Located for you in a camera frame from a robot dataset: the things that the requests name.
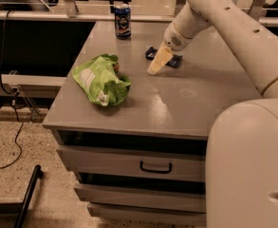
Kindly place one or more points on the dark blue rxbar wrapper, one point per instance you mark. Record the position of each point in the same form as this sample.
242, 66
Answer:
174, 62

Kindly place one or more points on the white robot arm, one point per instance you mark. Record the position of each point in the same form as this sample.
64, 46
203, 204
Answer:
242, 151

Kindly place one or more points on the green chip bag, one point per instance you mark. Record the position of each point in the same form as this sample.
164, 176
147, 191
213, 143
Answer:
100, 80

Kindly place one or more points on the black drawer handle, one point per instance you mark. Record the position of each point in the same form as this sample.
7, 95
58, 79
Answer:
166, 169

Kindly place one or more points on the grey drawer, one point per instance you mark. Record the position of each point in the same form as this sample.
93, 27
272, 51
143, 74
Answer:
109, 211
124, 162
141, 198

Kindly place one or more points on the grey drawer cabinet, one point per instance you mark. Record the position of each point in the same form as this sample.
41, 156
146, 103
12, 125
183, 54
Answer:
171, 112

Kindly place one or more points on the bottom grey drawer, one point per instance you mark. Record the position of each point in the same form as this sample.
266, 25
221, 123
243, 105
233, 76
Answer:
109, 211

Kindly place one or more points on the black metal leg left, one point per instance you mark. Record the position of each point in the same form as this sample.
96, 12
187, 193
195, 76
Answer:
36, 174

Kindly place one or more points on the middle grey drawer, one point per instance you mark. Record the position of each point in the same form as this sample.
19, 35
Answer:
141, 198

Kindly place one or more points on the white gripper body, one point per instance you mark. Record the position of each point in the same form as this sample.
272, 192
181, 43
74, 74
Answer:
173, 42

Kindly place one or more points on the grey metal railing frame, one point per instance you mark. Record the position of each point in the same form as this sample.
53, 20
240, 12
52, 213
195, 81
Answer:
141, 10

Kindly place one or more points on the top grey drawer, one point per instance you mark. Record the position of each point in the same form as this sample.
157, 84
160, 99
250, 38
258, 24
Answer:
124, 162

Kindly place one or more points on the blue soda can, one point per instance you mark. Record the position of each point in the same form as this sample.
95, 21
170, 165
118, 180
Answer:
122, 15

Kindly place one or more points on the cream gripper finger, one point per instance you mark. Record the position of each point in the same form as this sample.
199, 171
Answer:
163, 56

